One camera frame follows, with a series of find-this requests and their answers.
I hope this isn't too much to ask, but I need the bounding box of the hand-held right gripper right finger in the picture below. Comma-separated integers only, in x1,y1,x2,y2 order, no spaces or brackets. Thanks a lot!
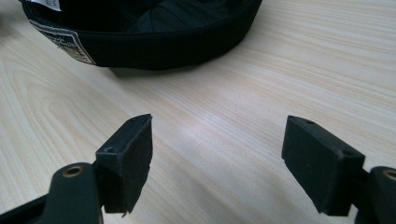
281,115,366,217

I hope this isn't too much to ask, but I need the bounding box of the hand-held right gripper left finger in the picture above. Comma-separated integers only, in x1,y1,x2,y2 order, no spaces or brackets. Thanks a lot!
94,113,154,217

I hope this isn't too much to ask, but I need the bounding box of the black cap with patch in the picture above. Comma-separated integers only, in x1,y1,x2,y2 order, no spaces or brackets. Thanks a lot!
19,0,264,71

